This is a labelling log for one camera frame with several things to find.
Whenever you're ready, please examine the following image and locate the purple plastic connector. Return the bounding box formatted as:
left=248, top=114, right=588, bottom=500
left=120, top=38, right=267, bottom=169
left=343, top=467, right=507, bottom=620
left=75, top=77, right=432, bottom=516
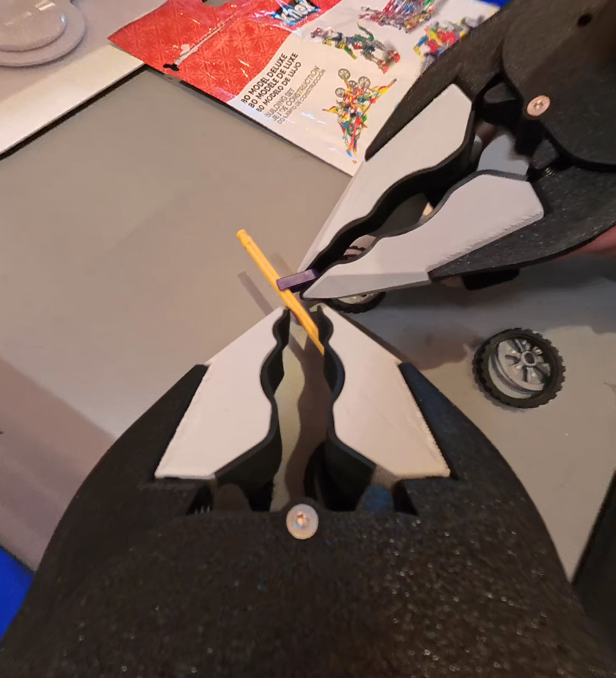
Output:
left=276, top=269, right=320, bottom=291

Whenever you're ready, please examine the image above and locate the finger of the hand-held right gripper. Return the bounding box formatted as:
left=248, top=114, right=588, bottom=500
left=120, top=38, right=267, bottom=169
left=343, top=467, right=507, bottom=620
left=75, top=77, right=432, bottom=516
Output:
left=300, top=171, right=545, bottom=302
left=296, top=84, right=475, bottom=276

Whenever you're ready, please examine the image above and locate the red white instruction booklet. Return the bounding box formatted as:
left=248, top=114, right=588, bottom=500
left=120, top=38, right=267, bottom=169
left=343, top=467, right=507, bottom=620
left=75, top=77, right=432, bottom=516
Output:
left=108, top=0, right=499, bottom=177

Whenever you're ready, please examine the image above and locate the large grey wheel black tyre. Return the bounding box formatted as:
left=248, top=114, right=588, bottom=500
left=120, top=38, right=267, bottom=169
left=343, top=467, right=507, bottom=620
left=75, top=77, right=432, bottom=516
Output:
left=472, top=328, right=567, bottom=410

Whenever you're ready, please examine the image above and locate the small grey wheel black tyre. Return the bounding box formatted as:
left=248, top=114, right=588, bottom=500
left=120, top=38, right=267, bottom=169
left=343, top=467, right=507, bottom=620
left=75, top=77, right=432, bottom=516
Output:
left=332, top=193, right=433, bottom=314

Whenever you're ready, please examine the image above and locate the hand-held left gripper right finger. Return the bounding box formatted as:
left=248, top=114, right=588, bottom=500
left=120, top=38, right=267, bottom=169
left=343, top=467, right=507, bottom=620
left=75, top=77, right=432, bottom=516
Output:
left=315, top=305, right=452, bottom=483

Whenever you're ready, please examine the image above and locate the yellow plastic rod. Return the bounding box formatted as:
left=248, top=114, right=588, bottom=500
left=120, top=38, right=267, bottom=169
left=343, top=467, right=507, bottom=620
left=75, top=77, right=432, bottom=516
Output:
left=236, top=229, right=326, bottom=355

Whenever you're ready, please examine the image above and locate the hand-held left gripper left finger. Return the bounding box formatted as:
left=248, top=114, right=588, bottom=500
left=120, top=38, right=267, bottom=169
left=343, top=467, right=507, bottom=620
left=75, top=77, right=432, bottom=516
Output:
left=153, top=307, right=293, bottom=482

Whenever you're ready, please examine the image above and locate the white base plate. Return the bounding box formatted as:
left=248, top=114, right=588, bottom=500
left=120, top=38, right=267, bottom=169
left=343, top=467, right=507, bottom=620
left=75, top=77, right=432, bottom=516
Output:
left=0, top=0, right=168, bottom=165

